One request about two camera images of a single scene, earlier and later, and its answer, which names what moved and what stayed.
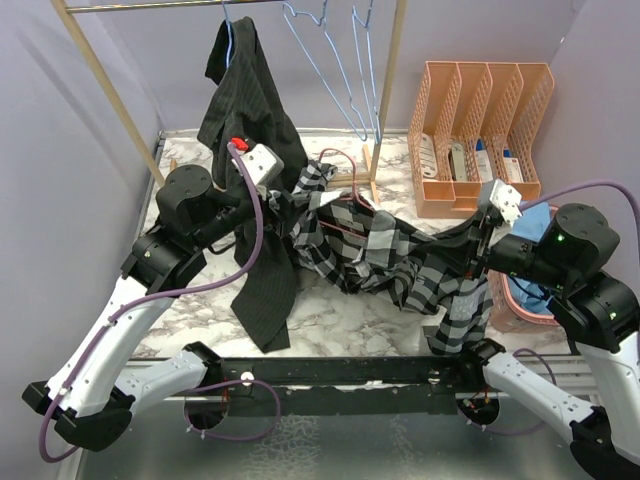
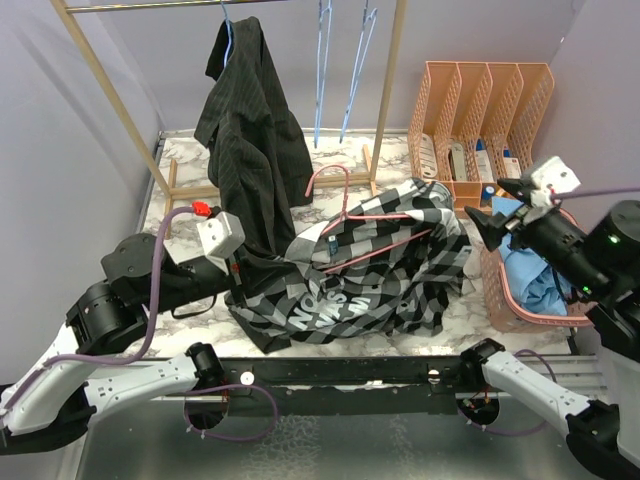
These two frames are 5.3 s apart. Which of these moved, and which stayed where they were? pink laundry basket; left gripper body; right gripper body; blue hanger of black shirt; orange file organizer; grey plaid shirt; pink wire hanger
Moved: right gripper body; left gripper body; grey plaid shirt; pink wire hanger
Stayed: pink laundry basket; orange file organizer; blue hanger of black shirt
